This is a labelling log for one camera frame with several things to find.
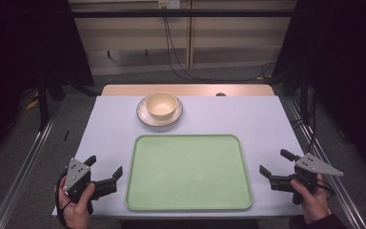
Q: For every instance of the cream bowl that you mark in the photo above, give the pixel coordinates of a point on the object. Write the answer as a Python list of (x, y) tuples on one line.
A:
[(161, 105)]

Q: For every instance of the green tray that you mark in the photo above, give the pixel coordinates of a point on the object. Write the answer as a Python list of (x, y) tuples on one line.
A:
[(189, 171)]

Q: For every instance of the wooden table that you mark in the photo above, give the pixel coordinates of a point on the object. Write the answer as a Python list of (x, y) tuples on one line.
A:
[(190, 89)]

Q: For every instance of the pale lilac table mat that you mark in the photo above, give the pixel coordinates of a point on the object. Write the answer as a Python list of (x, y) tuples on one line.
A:
[(235, 117)]

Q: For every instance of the wooden wall post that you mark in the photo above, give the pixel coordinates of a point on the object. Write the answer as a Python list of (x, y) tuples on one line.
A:
[(190, 38)]

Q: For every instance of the black horizontal frame bar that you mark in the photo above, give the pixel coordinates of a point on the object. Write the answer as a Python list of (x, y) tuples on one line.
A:
[(184, 13)]

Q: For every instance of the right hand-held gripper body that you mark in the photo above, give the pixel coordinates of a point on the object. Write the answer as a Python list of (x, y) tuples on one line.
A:
[(311, 168)]

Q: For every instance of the person's left hand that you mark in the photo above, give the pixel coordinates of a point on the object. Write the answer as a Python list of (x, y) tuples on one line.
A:
[(76, 211)]

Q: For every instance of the person's right hand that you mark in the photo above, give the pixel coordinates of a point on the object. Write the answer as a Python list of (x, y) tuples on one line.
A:
[(313, 200)]

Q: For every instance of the wall socket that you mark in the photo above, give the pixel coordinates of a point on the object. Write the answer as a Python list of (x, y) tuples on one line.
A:
[(169, 3)]

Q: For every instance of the black curtain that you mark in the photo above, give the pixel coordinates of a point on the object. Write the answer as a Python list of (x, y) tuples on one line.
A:
[(346, 70), (22, 63)]

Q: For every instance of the white plate with dark rim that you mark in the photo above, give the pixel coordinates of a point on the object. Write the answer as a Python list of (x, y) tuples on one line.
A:
[(149, 118)]

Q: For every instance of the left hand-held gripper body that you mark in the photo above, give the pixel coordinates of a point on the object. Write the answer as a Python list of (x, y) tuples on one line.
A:
[(76, 173)]

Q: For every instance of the black metal stand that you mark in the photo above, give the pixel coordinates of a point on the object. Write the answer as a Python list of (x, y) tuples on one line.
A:
[(43, 101)]

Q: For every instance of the aluminium rail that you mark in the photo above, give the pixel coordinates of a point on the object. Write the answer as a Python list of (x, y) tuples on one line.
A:
[(330, 165), (25, 165)]

